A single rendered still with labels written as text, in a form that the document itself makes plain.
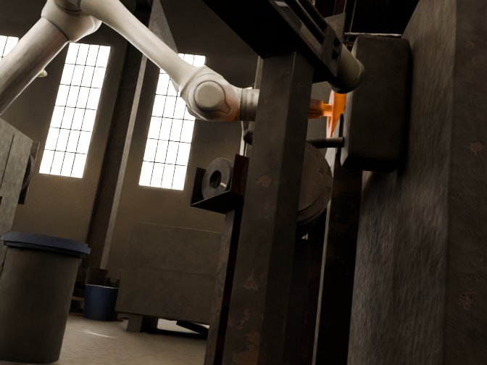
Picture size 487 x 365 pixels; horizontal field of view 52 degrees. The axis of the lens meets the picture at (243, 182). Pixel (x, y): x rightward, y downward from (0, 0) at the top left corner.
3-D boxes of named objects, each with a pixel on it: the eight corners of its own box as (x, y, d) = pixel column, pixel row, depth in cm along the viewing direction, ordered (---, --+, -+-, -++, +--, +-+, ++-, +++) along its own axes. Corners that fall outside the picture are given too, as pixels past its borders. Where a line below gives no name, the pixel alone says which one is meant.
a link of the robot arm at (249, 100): (240, 114, 133) (261, 115, 133) (243, 82, 135) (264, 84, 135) (241, 125, 142) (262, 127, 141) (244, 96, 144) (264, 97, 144)
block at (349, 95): (396, 176, 91) (404, 58, 97) (409, 164, 83) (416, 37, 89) (338, 169, 92) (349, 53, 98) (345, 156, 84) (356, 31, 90)
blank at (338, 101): (340, 155, 135) (327, 154, 135) (336, 127, 147) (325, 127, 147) (348, 103, 126) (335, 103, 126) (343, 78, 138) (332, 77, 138)
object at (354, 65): (362, 91, 76) (367, 58, 78) (335, 59, 69) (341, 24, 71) (327, 97, 80) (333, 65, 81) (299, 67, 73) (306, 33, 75)
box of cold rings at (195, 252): (256, 340, 410) (268, 245, 428) (262, 350, 329) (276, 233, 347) (133, 323, 411) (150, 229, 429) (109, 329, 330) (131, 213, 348)
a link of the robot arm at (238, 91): (242, 124, 144) (238, 123, 131) (189, 121, 145) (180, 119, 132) (244, 87, 143) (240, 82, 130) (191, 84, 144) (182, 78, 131)
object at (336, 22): (337, 79, 68) (347, 14, 71) (335, 77, 68) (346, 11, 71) (291, 87, 73) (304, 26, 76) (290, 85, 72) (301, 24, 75)
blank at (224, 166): (203, 196, 171) (195, 194, 169) (219, 155, 170) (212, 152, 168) (225, 211, 159) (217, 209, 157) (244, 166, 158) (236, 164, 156)
